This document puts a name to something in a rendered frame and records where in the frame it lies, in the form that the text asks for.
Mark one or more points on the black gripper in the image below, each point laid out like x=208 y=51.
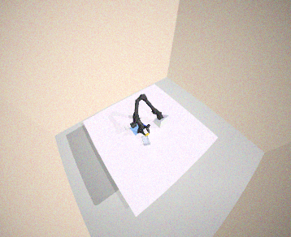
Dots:
x=147 y=127

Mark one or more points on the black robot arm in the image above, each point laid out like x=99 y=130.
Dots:
x=136 y=119

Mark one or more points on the grey dish rack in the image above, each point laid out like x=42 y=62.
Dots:
x=146 y=140

